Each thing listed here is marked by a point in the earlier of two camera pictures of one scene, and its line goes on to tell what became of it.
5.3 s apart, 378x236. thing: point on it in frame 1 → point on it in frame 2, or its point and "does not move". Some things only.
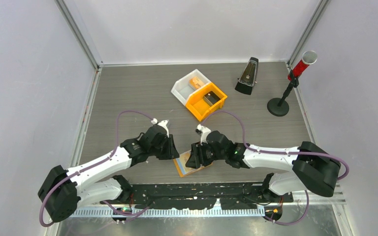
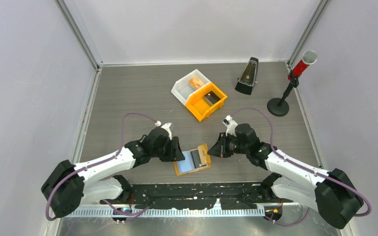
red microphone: (308, 57) does not move
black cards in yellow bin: (211, 98) does not move
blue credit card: (182, 160) does not move
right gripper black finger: (196, 159) → (219, 149)
